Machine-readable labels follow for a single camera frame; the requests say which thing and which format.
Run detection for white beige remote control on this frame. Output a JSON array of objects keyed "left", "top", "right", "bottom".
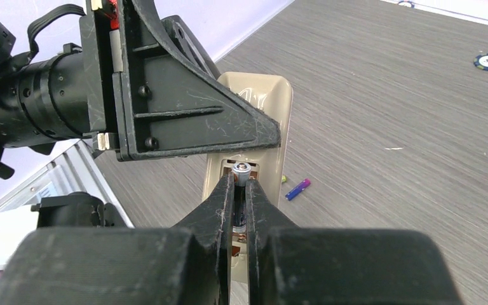
[{"left": 203, "top": 72, "right": 293, "bottom": 304}]

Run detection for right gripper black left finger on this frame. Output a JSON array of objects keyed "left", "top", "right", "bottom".
[{"left": 0, "top": 174, "right": 234, "bottom": 304}]

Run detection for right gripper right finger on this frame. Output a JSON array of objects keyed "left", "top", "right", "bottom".
[{"left": 245, "top": 180, "right": 463, "bottom": 304}]

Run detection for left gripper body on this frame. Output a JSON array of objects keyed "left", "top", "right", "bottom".
[{"left": 79, "top": 1, "right": 132, "bottom": 162}]

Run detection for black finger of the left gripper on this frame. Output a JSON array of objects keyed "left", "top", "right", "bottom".
[{"left": 115, "top": 0, "right": 281, "bottom": 161}]

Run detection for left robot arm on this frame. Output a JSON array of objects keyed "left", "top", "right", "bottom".
[{"left": 0, "top": 1, "right": 282, "bottom": 180}]

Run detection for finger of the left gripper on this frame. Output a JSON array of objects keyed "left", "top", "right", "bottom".
[{"left": 161, "top": 15, "right": 221, "bottom": 79}]

